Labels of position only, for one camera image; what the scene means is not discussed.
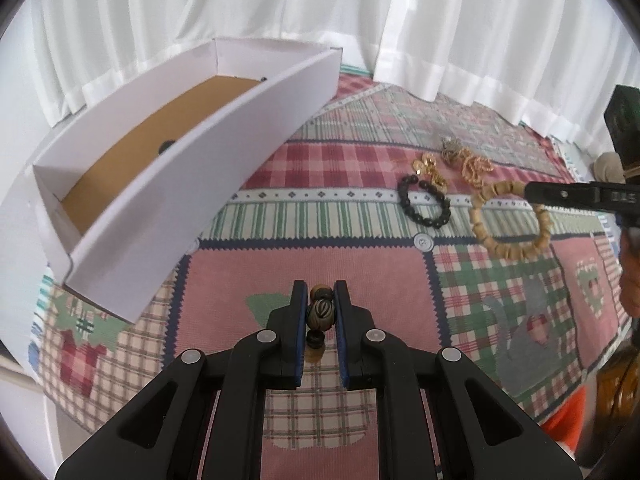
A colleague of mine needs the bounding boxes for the tan wooden bead bracelet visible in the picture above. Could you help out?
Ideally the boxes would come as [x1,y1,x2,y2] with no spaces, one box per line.
[468,179,552,262]

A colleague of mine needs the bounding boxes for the white curtain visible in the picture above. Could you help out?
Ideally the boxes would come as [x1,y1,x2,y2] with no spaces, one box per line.
[372,0,637,148]
[27,0,402,118]

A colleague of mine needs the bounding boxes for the gold earrings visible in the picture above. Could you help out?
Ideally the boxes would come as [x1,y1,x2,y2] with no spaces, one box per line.
[412,154,449,194]

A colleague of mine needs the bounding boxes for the patchwork plaid blanket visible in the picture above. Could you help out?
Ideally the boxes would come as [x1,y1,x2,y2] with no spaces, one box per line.
[30,62,632,480]

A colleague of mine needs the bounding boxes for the white cardboard box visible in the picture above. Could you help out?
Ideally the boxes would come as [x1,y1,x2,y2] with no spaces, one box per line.
[32,37,342,325]

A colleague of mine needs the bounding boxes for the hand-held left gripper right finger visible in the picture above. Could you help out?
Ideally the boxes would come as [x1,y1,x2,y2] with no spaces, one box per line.
[332,280,584,480]

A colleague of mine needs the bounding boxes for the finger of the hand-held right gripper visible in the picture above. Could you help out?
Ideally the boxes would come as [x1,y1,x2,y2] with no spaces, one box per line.
[522,180,621,211]

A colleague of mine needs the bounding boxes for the black bead bracelet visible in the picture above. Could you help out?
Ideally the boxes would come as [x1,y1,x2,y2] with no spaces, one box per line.
[397,173,451,229]

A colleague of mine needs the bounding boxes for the tan cloth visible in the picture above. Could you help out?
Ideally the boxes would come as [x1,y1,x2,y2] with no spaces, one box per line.
[594,152,627,184]

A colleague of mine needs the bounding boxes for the dark wooden furniture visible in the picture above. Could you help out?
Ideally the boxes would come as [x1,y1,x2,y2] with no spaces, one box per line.
[581,339,640,467]

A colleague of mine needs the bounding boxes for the brown carved bead bracelet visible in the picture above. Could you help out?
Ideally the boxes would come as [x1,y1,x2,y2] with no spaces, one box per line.
[305,283,335,364]

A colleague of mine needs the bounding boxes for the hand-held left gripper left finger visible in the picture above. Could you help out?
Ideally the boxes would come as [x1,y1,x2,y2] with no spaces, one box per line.
[55,280,308,480]

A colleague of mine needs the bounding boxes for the gold chain necklace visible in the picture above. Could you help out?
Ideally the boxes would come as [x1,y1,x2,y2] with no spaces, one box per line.
[459,152,494,187]

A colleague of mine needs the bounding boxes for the silver pendant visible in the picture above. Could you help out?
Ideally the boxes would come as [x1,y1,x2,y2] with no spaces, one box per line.
[439,135,464,164]

